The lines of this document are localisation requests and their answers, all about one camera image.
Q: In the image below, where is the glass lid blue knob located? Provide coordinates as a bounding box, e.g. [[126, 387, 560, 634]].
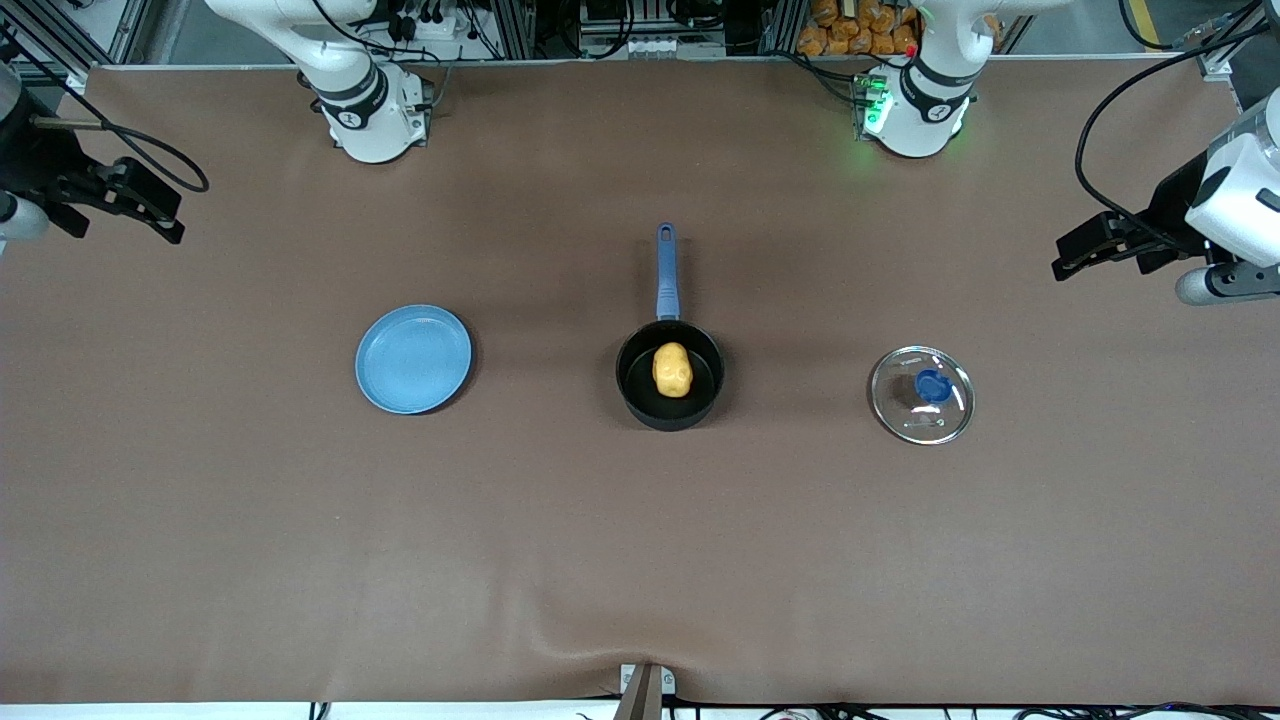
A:
[[869, 344, 977, 447]]

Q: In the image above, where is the yellow potato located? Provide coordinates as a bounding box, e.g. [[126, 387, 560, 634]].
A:
[[652, 342, 694, 399]]

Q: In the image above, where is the blue round plate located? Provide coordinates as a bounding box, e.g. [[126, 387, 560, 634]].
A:
[[355, 304, 474, 416]]

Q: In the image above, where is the orange bread pile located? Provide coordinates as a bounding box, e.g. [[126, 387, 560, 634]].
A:
[[797, 0, 921, 58]]

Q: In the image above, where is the white socket with black plugs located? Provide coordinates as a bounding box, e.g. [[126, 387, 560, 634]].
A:
[[385, 5, 463, 43]]

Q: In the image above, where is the white power strip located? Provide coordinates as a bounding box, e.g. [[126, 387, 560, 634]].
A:
[[578, 33, 723, 59]]

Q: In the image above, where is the brown table mat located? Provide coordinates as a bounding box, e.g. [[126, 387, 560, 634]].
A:
[[0, 55, 1280, 706]]

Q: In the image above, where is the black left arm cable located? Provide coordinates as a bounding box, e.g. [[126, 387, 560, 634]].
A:
[[1075, 0, 1280, 241]]

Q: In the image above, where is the aluminium frame profile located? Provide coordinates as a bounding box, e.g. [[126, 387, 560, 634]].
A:
[[1195, 0, 1280, 81], [0, 0, 151, 96]]

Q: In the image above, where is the aluminium frame post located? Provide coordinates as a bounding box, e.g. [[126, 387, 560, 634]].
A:
[[765, 0, 806, 56], [495, 0, 536, 59]]

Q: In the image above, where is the black pot blue handle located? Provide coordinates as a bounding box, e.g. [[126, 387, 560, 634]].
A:
[[614, 222, 727, 433]]

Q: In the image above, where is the metal clamp bracket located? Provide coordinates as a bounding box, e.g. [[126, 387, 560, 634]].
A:
[[620, 662, 677, 720]]

